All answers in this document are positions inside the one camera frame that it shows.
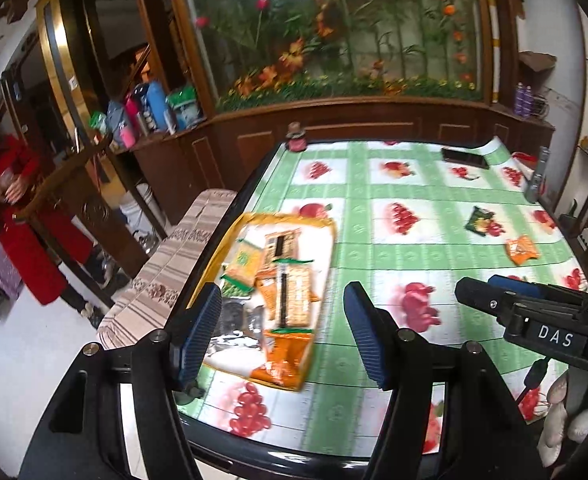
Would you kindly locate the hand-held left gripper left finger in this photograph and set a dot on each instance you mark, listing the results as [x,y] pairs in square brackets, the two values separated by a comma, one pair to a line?
[199,335]

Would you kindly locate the pink jar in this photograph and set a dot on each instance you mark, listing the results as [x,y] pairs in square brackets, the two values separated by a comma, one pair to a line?
[296,140]

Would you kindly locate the black smartphone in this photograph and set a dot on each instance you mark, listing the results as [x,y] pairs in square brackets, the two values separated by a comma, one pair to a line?
[464,157]

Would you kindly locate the fruit print tablecloth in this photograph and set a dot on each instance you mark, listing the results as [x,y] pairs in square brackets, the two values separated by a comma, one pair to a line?
[364,220]

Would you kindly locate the dark green snack packet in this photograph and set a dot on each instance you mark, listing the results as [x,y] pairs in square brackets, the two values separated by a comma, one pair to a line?
[481,220]

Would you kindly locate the pink bottle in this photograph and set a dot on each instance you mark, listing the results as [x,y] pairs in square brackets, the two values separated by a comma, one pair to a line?
[132,117]

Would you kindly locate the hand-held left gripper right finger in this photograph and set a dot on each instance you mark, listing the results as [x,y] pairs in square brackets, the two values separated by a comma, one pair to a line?
[369,345]

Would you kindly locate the long orange cracker packet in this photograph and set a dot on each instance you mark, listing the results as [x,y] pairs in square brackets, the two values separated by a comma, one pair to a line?
[281,242]

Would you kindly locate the large cracker packet green ends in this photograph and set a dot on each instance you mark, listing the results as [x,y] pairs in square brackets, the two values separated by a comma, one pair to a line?
[296,290]

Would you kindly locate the yellow tray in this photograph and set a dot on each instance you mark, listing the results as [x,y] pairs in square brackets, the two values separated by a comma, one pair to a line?
[319,240]

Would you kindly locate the person's right hand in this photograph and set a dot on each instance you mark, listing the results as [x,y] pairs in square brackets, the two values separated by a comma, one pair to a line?
[556,425]

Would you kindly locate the grey-blue bag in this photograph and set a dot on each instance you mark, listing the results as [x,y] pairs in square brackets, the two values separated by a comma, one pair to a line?
[118,122]

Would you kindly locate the small green cracker packet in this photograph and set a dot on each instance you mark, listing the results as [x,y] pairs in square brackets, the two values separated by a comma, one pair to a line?
[246,260]

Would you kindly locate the small orange-red snack packet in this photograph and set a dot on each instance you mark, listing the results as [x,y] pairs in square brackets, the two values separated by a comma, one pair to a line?
[521,250]

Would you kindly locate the bench with striped cover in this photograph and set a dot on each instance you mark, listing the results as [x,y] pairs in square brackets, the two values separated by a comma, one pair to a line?
[174,260]

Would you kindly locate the low wooden cabinet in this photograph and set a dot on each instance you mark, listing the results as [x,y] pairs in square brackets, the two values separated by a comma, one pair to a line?
[374,125]

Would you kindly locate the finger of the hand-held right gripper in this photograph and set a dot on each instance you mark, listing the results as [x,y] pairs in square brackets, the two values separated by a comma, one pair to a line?
[479,296]
[519,285]

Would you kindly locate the silver foil snack packet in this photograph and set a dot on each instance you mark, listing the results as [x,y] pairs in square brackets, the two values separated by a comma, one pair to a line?
[236,345]
[231,312]

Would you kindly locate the white bucket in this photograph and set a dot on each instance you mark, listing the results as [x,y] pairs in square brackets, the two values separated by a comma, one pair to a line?
[141,207]

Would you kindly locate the orange snack packet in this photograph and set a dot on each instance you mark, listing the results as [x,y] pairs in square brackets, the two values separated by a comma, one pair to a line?
[266,292]
[284,357]

